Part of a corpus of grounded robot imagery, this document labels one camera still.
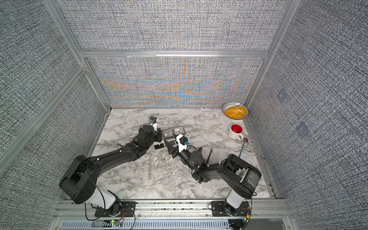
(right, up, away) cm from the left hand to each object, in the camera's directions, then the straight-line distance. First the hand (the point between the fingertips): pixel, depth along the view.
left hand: (162, 127), depth 88 cm
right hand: (+6, -3, -13) cm, 14 cm away
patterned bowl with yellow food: (+53, +12, +22) cm, 58 cm away
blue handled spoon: (+56, -10, +13) cm, 58 cm away
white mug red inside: (+48, -4, +10) cm, 49 cm away
